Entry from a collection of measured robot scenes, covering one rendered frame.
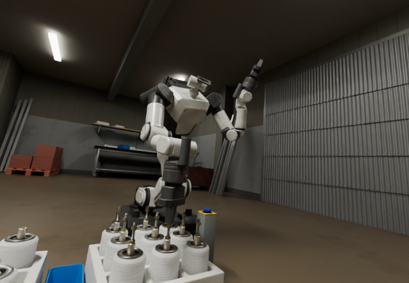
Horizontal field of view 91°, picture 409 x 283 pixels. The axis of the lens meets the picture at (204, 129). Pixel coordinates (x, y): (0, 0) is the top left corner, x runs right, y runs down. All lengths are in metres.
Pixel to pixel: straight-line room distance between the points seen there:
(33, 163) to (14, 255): 5.42
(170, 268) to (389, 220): 3.03
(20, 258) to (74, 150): 6.82
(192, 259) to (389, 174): 2.98
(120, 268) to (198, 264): 0.26
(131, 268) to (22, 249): 0.35
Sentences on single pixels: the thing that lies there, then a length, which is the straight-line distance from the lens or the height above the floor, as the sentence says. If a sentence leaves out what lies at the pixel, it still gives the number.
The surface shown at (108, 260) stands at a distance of 0.84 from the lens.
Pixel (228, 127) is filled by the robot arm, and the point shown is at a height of 0.81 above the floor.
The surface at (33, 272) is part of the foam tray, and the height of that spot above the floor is 0.18.
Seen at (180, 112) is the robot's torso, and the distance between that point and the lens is 1.17.
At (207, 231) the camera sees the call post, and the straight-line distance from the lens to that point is 1.06.
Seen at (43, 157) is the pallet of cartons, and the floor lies 0.44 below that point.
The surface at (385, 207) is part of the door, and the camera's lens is 3.48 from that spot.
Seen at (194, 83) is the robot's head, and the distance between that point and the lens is 1.19.
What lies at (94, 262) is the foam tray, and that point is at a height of 0.18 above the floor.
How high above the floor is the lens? 0.52
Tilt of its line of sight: 11 degrees up
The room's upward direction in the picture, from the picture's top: 5 degrees clockwise
